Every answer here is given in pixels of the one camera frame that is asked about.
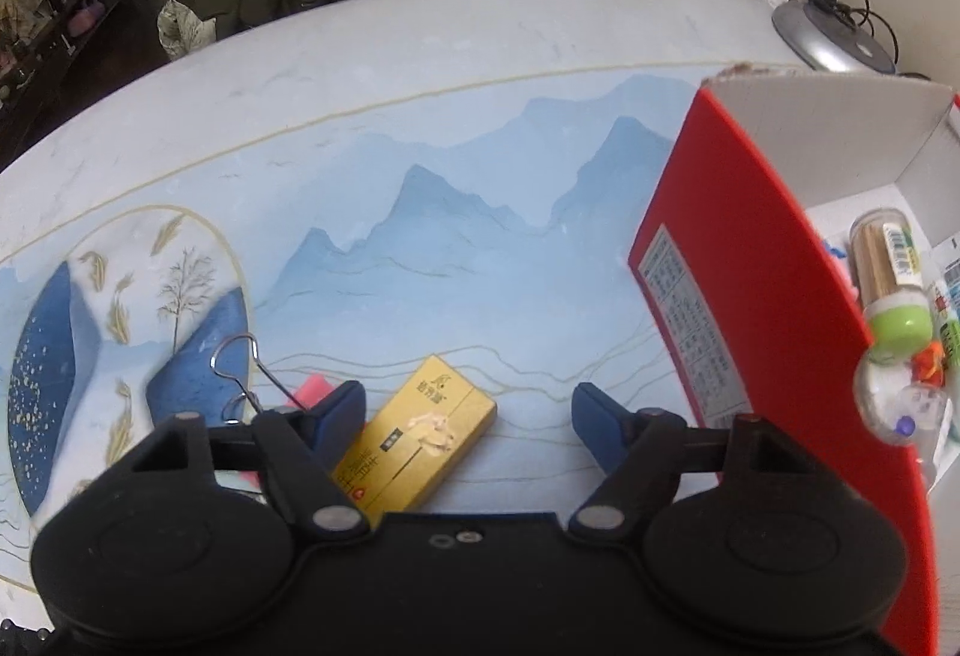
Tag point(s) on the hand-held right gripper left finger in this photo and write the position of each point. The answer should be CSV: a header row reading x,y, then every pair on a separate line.
x,y
341,420

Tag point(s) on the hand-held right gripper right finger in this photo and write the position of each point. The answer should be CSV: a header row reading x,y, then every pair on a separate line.
x,y
600,424

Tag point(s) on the small yellow box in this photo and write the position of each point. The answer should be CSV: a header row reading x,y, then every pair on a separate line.
x,y
420,431

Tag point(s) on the red cardboard box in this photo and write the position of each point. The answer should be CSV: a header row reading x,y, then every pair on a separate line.
x,y
735,236

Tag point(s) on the small clear bottle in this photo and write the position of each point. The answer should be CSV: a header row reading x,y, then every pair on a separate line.
x,y
892,401

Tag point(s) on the green capped toothpick jar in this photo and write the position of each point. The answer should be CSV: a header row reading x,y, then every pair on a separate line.
x,y
889,281

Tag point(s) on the white green glue stick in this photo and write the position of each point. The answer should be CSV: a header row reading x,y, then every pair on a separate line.
x,y
951,326

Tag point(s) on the metal binder clip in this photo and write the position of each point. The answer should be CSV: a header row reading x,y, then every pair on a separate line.
x,y
244,371

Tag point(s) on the blue landscape table mat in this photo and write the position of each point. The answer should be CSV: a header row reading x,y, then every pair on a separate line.
x,y
450,214

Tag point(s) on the floral quilt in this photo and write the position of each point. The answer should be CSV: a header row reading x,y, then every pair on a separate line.
x,y
184,30

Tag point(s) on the pink teapot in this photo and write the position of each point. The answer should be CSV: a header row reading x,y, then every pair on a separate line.
x,y
85,17

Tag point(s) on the dark tv cabinet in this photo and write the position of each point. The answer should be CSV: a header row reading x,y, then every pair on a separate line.
x,y
45,41

